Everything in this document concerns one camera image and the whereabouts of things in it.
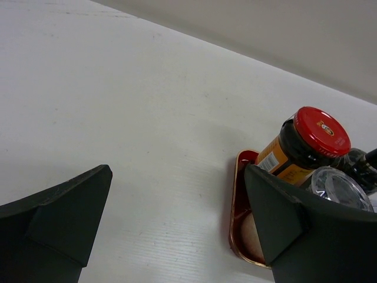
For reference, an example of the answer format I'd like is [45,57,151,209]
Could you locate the dark sauce jar red lid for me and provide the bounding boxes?
[254,106,351,185]

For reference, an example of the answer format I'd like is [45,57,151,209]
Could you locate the red rectangular tray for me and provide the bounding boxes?
[228,149,271,269]

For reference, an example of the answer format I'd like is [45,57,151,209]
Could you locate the small jar white lid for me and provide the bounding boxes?
[240,213,265,264]

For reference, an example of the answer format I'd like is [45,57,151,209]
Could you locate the clear bottle white contents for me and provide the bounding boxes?
[308,167,374,212]

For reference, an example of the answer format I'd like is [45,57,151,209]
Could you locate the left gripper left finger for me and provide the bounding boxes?
[1,164,113,282]

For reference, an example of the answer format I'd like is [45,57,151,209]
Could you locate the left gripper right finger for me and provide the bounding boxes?
[244,164,376,282]

